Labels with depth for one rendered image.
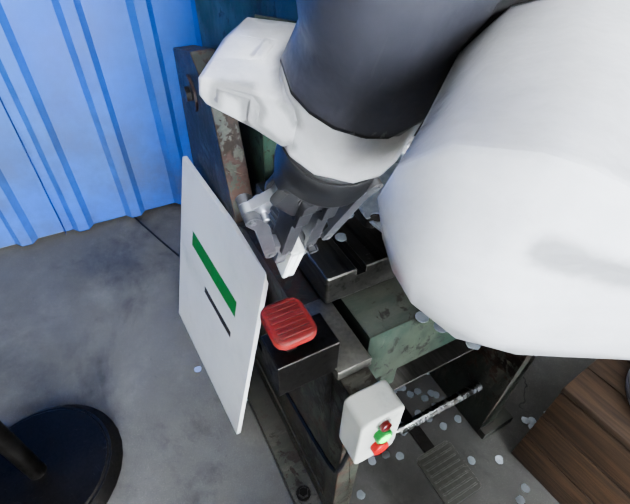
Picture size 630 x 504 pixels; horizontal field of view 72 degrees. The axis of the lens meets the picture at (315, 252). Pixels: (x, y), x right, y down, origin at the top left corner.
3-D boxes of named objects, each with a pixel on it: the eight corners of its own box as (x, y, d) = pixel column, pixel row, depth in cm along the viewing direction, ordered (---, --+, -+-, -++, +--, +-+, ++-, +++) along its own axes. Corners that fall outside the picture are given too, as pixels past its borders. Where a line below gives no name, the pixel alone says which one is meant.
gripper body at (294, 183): (300, 195, 26) (279, 255, 35) (413, 165, 29) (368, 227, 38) (257, 101, 29) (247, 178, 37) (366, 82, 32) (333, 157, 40)
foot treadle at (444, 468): (476, 494, 101) (483, 486, 97) (443, 516, 97) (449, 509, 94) (347, 315, 138) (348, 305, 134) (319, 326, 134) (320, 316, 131)
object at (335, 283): (518, 228, 88) (528, 204, 84) (325, 305, 72) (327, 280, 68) (425, 158, 107) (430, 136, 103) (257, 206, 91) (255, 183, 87)
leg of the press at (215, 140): (353, 519, 106) (428, 255, 44) (311, 545, 102) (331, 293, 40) (226, 276, 165) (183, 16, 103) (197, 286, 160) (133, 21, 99)
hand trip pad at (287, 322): (319, 363, 59) (321, 329, 54) (279, 381, 57) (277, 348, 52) (297, 326, 64) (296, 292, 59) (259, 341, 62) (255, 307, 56)
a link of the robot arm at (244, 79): (460, 119, 24) (419, 174, 29) (365, -30, 28) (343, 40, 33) (252, 168, 20) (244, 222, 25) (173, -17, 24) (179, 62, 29)
